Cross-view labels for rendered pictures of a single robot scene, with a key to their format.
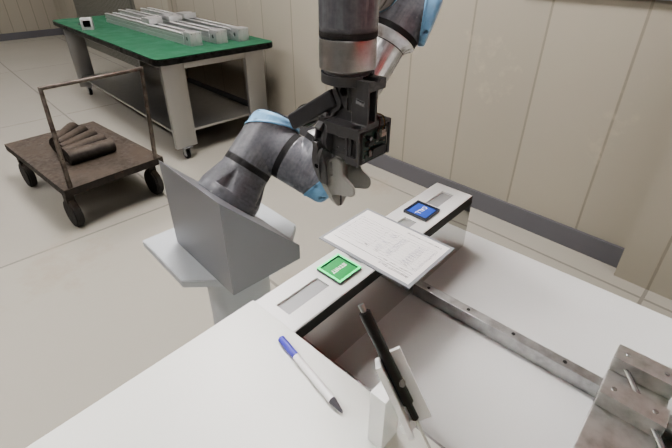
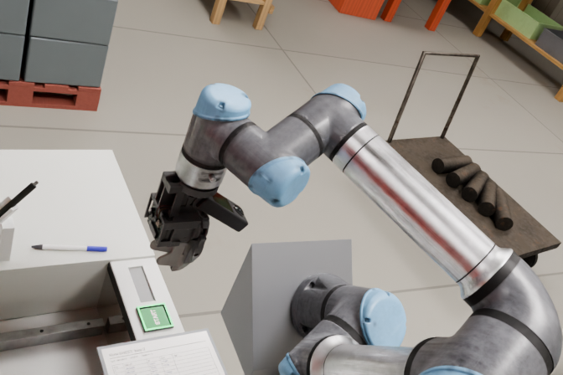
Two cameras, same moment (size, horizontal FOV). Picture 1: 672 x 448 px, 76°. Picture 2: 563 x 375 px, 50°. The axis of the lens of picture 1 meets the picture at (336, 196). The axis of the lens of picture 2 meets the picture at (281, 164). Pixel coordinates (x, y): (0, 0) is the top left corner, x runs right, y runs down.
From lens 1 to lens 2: 1.15 m
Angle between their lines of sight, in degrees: 79
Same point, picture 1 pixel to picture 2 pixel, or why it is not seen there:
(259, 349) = (107, 239)
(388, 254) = (149, 362)
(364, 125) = (157, 198)
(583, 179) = not seen: outside the picture
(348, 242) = (186, 344)
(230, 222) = (246, 265)
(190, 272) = not seen: hidden behind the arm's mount
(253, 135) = (354, 290)
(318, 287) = (145, 297)
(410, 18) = (423, 363)
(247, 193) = (304, 305)
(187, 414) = (88, 200)
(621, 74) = not seen: outside the picture
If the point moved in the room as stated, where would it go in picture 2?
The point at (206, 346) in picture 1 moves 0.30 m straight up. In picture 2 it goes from (129, 221) to (162, 105)
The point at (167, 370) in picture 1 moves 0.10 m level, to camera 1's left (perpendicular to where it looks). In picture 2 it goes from (123, 203) to (147, 182)
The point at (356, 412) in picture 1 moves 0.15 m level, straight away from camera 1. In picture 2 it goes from (26, 254) to (90, 296)
